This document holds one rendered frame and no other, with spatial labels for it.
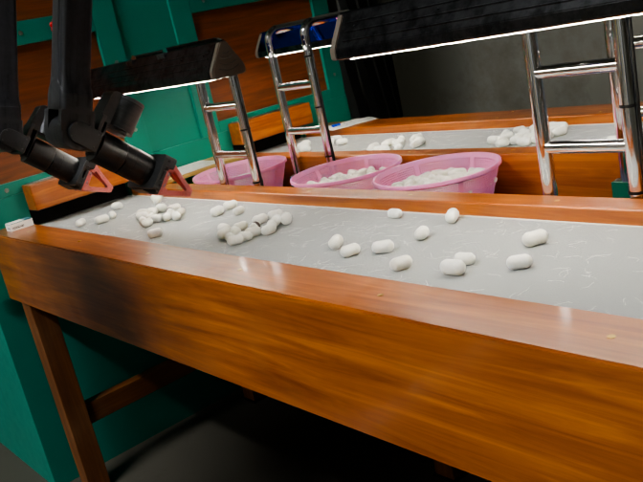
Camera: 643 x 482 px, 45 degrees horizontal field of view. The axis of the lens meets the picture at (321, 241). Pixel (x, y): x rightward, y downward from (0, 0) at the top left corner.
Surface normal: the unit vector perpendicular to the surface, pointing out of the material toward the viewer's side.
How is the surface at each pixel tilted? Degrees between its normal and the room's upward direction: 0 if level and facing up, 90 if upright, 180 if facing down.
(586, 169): 90
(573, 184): 90
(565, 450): 90
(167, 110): 90
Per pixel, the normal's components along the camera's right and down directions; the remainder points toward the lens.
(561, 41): -0.76, 0.33
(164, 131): 0.64, 0.07
